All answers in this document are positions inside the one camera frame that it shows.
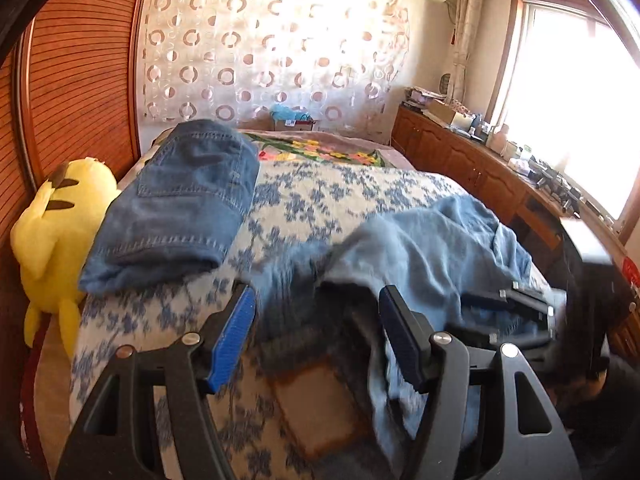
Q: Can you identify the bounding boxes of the floral blanket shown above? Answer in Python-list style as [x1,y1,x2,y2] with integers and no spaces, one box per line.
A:
[150,129,413,171]

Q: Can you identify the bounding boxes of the yellow plush toy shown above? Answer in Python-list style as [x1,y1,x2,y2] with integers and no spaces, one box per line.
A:
[10,157,123,361]

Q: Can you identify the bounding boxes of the cardboard box with blue bag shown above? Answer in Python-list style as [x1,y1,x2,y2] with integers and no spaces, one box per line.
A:
[270,104,318,133]

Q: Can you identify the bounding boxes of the wooden wardrobe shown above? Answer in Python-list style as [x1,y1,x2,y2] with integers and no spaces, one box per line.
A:
[0,0,156,361]

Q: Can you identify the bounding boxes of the flat brown box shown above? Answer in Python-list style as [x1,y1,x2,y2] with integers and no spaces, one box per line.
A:
[425,100,468,126]

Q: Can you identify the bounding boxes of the blue and white patterned blanket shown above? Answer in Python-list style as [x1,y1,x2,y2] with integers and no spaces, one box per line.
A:
[70,157,551,480]

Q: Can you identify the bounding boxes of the white window curtain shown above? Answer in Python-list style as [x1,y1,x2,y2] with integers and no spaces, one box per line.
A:
[452,0,483,106]

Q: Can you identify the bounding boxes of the clutter of small items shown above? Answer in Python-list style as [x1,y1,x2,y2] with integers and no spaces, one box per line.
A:
[405,72,616,226]

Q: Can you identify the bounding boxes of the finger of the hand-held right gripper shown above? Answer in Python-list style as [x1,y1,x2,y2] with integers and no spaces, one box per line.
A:
[462,282,553,318]
[450,312,556,353]

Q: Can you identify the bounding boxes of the light blue pants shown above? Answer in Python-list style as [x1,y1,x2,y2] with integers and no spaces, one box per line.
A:
[250,194,551,466]

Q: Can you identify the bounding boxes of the window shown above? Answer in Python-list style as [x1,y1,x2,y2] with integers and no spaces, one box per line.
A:
[487,0,640,226]

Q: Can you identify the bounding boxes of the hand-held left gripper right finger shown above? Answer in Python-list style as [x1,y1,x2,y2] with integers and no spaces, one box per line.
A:
[378,285,583,480]

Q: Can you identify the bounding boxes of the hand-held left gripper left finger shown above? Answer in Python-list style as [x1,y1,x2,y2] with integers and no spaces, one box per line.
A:
[55,282,258,480]

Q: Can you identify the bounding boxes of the circle-patterned sheer curtain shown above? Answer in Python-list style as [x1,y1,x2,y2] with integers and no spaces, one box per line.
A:
[140,0,416,136]

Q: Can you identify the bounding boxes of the wooden cabinet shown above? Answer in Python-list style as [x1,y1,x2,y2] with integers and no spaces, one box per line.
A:
[391,105,640,361]

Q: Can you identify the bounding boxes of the blue denim pants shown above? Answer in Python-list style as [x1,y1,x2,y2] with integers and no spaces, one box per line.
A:
[79,119,261,297]

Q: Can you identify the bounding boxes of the person's dark clothing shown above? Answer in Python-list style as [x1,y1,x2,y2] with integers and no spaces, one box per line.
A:
[560,360,640,480]

